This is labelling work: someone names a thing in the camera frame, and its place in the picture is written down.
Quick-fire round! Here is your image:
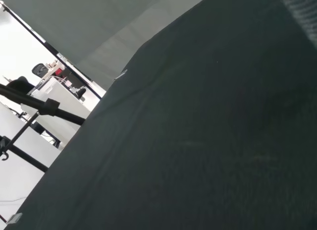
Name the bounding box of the black mesh office chair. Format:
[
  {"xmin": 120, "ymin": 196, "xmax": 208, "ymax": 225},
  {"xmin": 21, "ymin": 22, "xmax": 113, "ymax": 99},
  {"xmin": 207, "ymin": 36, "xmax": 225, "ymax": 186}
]
[{"xmin": 31, "ymin": 63, "xmax": 50, "ymax": 78}]

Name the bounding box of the black tripod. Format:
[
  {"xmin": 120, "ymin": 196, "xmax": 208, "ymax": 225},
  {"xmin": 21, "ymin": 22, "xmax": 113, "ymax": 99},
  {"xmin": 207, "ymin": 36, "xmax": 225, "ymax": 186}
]
[{"xmin": 0, "ymin": 83, "xmax": 87, "ymax": 173}]

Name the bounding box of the black padded office chair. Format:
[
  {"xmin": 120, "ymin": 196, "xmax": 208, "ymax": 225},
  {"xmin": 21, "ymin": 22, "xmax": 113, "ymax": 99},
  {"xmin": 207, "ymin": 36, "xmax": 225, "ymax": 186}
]
[{"xmin": 5, "ymin": 76, "xmax": 35, "ymax": 95}]

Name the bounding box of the pale grey board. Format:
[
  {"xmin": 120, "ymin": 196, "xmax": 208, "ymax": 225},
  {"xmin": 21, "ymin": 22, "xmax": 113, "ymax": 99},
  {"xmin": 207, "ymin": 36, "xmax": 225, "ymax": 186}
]
[{"xmin": 3, "ymin": 0, "xmax": 215, "ymax": 92}]

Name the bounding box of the small metal cloth clip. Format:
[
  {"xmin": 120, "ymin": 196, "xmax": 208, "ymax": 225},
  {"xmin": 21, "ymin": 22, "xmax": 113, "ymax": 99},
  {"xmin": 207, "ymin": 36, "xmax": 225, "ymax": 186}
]
[{"xmin": 114, "ymin": 69, "xmax": 128, "ymax": 81}]

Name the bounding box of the thin black frame bar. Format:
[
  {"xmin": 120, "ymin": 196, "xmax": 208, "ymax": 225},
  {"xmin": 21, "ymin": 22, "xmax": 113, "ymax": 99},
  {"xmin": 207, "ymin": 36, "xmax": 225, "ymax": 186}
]
[{"xmin": 0, "ymin": 1, "xmax": 103, "ymax": 100}]

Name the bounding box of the clear plastic cloth clip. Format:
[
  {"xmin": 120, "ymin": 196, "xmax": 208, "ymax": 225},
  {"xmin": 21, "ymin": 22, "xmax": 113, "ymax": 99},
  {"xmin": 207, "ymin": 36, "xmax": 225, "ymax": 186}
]
[{"xmin": 8, "ymin": 212, "xmax": 23, "ymax": 225}]

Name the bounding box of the white cabinet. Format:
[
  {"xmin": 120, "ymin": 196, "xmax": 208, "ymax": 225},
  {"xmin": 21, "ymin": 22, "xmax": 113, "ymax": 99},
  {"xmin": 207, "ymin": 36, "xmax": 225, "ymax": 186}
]
[{"xmin": 26, "ymin": 77, "xmax": 93, "ymax": 118}]

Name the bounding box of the black bench cloth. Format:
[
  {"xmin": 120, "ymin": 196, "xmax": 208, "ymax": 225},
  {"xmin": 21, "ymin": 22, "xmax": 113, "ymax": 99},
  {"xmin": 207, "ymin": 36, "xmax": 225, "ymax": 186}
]
[{"xmin": 4, "ymin": 0, "xmax": 317, "ymax": 230}]

